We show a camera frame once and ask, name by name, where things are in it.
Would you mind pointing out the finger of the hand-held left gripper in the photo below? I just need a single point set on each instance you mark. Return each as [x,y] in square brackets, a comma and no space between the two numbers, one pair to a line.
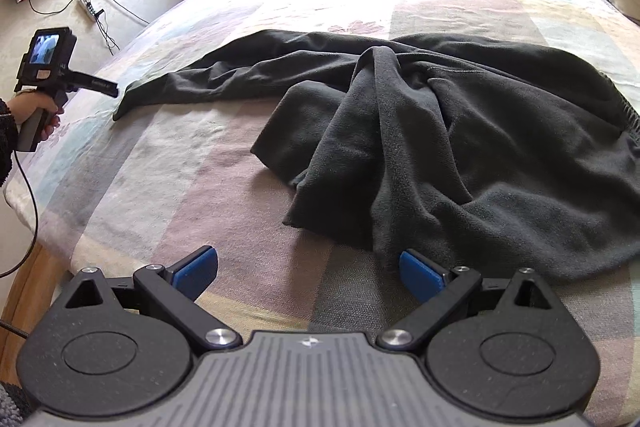
[111,91]

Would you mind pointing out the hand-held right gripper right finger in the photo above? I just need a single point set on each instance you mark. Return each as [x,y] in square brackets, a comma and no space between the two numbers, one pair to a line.
[420,274]

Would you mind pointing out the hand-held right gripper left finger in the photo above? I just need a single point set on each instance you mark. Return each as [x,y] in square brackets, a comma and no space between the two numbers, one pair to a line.
[197,272]

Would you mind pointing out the black pants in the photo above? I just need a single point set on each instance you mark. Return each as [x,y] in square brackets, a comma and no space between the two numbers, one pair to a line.
[400,132]

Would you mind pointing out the person's left hand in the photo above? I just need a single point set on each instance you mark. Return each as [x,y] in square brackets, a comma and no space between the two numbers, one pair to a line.
[25,104]

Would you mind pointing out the bed with patchwork sheet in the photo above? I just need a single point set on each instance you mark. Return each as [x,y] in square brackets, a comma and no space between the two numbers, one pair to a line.
[150,182]

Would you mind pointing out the person's dark knit clothing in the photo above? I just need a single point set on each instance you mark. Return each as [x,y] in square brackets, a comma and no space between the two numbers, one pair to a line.
[12,407]

